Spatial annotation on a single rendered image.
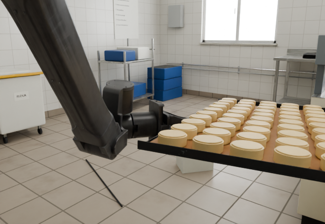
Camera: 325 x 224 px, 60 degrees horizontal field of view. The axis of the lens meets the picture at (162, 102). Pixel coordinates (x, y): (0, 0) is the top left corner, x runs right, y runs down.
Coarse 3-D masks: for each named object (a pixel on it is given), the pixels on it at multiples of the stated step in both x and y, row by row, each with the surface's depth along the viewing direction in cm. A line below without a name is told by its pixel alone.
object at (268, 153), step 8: (216, 120) 69; (304, 120) 73; (240, 128) 62; (272, 128) 63; (304, 128) 64; (272, 136) 56; (272, 144) 51; (312, 144) 51; (224, 152) 45; (264, 152) 46; (272, 152) 46; (312, 152) 47; (264, 160) 42; (272, 160) 42; (312, 160) 43; (320, 160) 43; (312, 168) 40; (320, 168) 40
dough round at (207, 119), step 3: (195, 114) 65; (198, 114) 65; (201, 114) 66; (189, 117) 64; (192, 117) 62; (195, 117) 62; (198, 117) 62; (201, 117) 62; (204, 117) 62; (207, 117) 62; (210, 117) 63; (204, 120) 61; (207, 120) 62; (210, 120) 62; (207, 123) 62; (210, 123) 63; (207, 126) 62
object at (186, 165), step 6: (180, 162) 251; (186, 162) 245; (192, 162) 246; (198, 162) 248; (204, 162) 249; (210, 162) 251; (180, 168) 252; (186, 168) 246; (192, 168) 248; (198, 168) 249; (204, 168) 251; (210, 168) 252
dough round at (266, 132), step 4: (244, 128) 54; (248, 128) 53; (252, 128) 54; (256, 128) 54; (260, 128) 54; (264, 128) 54; (256, 132) 51; (260, 132) 51; (264, 132) 51; (268, 132) 52; (268, 136) 52; (268, 140) 52
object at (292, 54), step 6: (288, 48) 443; (288, 54) 445; (294, 54) 439; (300, 54) 434; (276, 60) 395; (282, 60) 387; (288, 60) 382; (294, 60) 378; (300, 60) 373; (306, 60) 369; (312, 60) 364; (276, 66) 396; (288, 66) 443; (276, 72) 398; (288, 72) 444; (276, 78) 399; (288, 78) 448; (276, 84) 401; (276, 90) 403; (288, 96) 451; (276, 102) 411; (282, 102) 411; (288, 102) 411; (294, 102) 411; (300, 102) 411; (306, 102) 411
